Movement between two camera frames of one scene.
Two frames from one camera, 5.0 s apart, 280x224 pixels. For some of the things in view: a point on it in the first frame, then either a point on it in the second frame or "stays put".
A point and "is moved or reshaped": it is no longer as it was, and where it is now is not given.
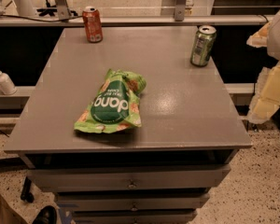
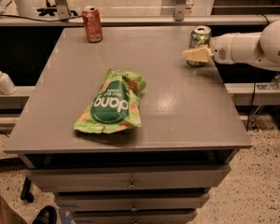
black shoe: [46, 216] stays put
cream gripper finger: [272, 91] -> [226, 49]
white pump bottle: [4, 81] stays put
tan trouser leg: [1, 210] stays put
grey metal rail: [139, 20] stays put
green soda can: [203, 46] is moved or reshaped
